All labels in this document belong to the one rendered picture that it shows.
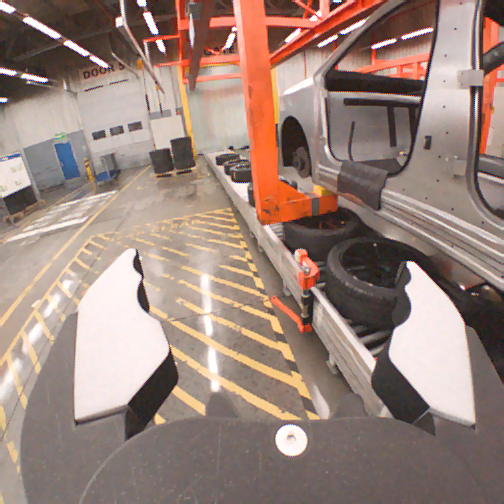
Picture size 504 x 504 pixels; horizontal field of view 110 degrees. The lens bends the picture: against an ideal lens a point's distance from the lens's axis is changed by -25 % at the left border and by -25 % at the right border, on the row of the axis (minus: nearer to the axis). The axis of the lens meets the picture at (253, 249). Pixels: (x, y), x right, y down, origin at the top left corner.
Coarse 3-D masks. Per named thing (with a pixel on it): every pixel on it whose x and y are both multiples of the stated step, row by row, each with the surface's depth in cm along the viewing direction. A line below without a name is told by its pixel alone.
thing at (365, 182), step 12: (348, 168) 146; (360, 168) 135; (372, 168) 127; (348, 180) 146; (360, 180) 135; (372, 180) 127; (384, 180) 117; (348, 192) 150; (360, 192) 136; (372, 192) 126; (372, 204) 129
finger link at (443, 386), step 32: (416, 288) 8; (416, 320) 7; (448, 320) 7; (384, 352) 6; (416, 352) 6; (448, 352) 6; (384, 384) 6; (416, 384) 5; (448, 384) 5; (384, 416) 7; (416, 416) 5; (448, 416) 4
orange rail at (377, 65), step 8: (336, 40) 875; (336, 48) 894; (416, 56) 536; (424, 56) 511; (376, 64) 701; (384, 64) 667; (392, 64) 634; (400, 64) 604; (408, 64) 586; (368, 72) 766; (408, 72) 779
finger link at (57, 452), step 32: (64, 320) 6; (64, 352) 5; (64, 384) 5; (32, 416) 4; (64, 416) 4; (128, 416) 4; (32, 448) 3; (64, 448) 3; (96, 448) 4; (32, 480) 3; (64, 480) 3
